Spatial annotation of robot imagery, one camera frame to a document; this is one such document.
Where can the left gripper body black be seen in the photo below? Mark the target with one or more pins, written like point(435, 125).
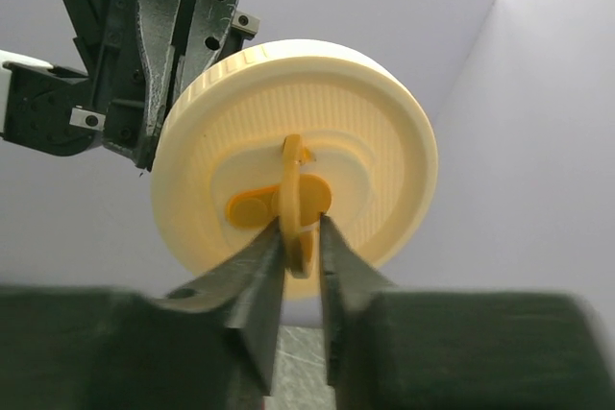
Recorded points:
point(106, 40)

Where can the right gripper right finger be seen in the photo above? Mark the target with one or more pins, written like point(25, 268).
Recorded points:
point(392, 347)

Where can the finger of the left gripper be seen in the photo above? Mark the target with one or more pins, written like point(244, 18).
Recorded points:
point(210, 25)
point(156, 20)

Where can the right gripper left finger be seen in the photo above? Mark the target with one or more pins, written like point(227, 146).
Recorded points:
point(208, 344)

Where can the cream round lid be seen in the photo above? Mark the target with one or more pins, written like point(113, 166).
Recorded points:
point(292, 130)

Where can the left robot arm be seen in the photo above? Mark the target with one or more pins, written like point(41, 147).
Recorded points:
point(43, 104)

